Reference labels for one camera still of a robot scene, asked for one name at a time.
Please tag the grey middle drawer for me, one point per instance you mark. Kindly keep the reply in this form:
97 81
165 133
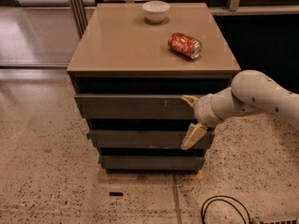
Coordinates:
137 139

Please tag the grey top drawer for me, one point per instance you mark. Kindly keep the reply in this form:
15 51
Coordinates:
133 106

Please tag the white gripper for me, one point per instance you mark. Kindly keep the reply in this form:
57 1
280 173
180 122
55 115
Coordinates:
204 110

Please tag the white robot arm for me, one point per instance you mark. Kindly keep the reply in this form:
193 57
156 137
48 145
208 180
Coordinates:
250 92

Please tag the grey drawer cabinet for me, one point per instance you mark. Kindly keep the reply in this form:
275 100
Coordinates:
123 53

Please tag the red soda can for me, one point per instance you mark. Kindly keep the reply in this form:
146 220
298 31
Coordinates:
185 44

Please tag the white ceramic bowl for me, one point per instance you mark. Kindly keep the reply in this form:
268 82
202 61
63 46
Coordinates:
155 11

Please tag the grey drawer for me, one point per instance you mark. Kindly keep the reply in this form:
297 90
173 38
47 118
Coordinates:
163 163
137 139
133 106

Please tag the small black floor object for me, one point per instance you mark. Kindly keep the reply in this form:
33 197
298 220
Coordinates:
116 194

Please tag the grey power strip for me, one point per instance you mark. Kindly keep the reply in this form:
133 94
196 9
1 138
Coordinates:
275 220

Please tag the grey bottom drawer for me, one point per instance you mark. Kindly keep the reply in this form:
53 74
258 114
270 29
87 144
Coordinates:
163 163

